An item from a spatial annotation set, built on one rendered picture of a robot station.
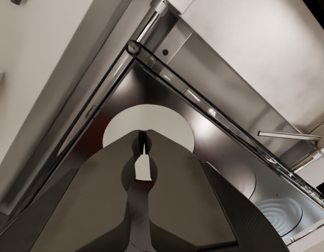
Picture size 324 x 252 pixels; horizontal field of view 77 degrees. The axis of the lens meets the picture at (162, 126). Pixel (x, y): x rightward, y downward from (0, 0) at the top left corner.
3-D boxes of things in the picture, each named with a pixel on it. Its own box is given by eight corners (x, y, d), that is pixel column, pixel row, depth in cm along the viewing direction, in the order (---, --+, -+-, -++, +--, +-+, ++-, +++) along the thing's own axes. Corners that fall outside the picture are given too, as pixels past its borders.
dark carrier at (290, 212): (174, 303, 42) (174, 307, 41) (0, 247, 30) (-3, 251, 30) (325, 211, 30) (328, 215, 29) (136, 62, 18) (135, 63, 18)
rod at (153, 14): (138, 49, 19) (137, 52, 17) (125, 39, 18) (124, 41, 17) (171, 4, 17) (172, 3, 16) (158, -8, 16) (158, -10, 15)
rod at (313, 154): (288, 172, 27) (294, 179, 25) (281, 167, 26) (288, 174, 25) (319, 149, 25) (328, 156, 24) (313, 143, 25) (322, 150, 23)
